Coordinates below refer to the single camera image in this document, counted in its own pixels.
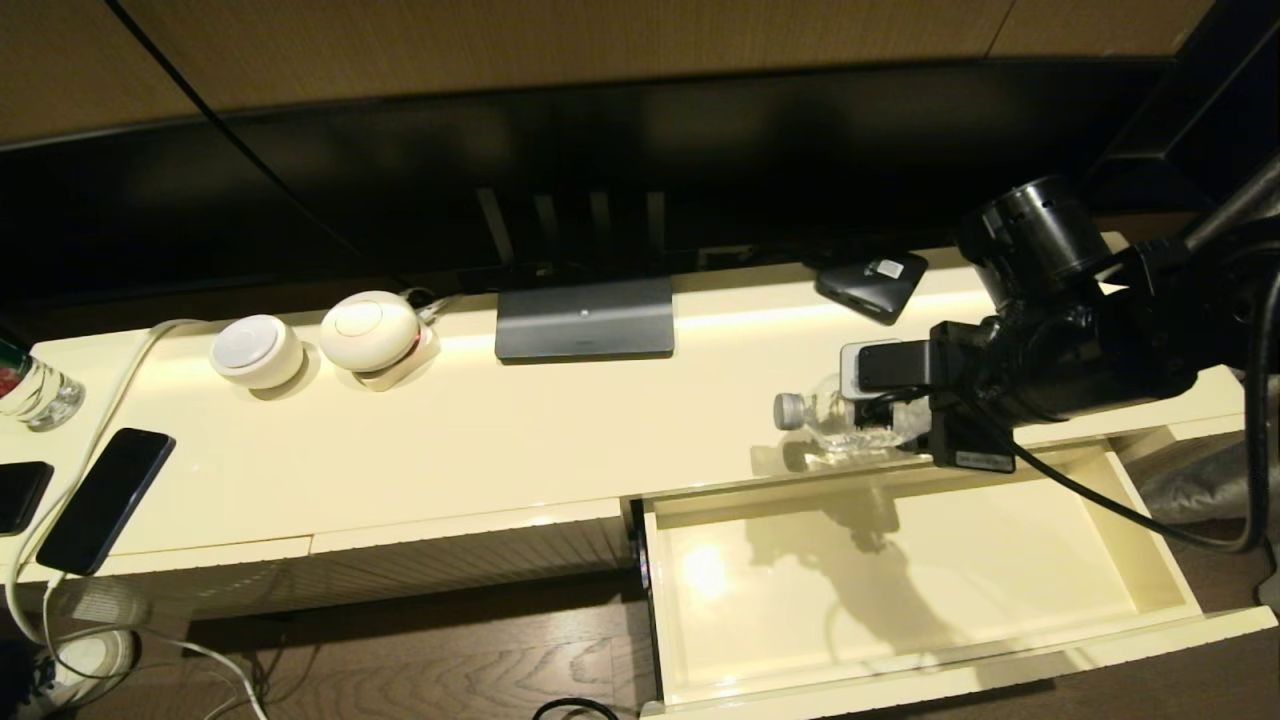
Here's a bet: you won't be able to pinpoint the white dome shaped device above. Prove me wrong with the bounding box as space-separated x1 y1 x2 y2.
319 291 422 376

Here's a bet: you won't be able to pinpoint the wide cream drawer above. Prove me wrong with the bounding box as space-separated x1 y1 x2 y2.
630 440 1279 720

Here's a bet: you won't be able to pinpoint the clear plastic water bottle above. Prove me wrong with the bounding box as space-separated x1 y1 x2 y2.
773 372 936 471

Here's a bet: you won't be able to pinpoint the dark blue smartphone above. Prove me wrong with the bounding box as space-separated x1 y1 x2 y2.
36 428 177 577

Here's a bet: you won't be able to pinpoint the black box with white sticker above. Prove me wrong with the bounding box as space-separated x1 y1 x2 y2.
815 250 929 326

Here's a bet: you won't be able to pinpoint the black smartphone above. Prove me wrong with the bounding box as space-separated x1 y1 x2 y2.
0 461 56 537

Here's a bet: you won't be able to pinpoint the grey router with antennas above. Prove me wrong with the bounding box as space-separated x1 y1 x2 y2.
478 188 676 362

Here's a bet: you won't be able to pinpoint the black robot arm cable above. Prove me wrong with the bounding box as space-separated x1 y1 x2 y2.
985 270 1280 554

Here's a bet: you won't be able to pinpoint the thin black wall cable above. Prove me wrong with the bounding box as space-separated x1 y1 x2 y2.
105 0 411 288

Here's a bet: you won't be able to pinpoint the white dock under dome device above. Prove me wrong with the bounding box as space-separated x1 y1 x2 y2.
355 326 441 392

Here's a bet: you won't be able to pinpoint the glass bottle with red label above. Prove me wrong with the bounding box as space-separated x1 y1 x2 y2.
0 338 86 432

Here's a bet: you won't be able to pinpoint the white sneaker navy stripes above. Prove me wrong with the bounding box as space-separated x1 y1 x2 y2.
30 630 136 703

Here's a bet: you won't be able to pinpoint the thick white power cable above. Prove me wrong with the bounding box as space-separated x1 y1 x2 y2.
5 318 269 720

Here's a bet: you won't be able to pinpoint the small white round speaker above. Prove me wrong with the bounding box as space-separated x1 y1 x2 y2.
209 315 304 390

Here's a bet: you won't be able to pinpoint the thin white phone cable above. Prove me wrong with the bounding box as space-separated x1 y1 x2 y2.
38 570 269 720

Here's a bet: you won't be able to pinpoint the black looped cable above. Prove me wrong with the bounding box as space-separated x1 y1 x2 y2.
530 697 626 720

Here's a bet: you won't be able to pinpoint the cream white low cabinet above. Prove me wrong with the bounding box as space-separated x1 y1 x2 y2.
0 240 1266 641

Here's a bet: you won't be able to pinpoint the dark navy trouser leg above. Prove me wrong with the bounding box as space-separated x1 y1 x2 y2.
0 640 43 720

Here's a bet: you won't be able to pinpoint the grey cable bundle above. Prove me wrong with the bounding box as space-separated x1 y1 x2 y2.
403 287 469 322

